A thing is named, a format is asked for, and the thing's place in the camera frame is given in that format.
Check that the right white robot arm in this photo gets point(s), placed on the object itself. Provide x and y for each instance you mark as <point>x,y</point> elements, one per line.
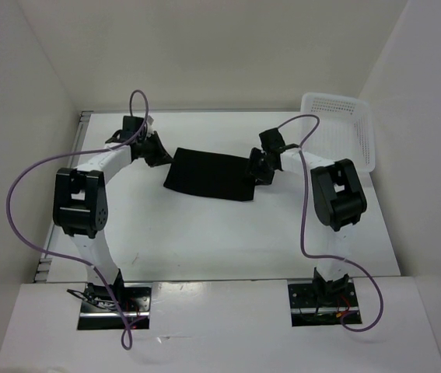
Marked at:
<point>333,204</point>

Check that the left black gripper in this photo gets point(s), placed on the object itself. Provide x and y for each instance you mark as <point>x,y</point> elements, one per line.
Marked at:
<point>162,156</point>

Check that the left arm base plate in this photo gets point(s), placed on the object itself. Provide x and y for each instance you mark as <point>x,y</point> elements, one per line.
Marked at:
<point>98,310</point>

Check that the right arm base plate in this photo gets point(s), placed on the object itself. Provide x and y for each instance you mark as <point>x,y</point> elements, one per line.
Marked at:
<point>307,311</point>

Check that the white perforated plastic basket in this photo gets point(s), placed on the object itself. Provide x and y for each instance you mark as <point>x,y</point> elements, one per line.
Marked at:
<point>345,130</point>

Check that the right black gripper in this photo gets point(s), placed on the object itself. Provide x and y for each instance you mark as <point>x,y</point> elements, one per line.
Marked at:
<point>256,154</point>

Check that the black skirt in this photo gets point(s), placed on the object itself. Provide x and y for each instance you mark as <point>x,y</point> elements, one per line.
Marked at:
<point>211,175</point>

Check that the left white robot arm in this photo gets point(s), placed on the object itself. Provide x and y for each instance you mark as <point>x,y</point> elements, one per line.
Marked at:
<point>80,205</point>

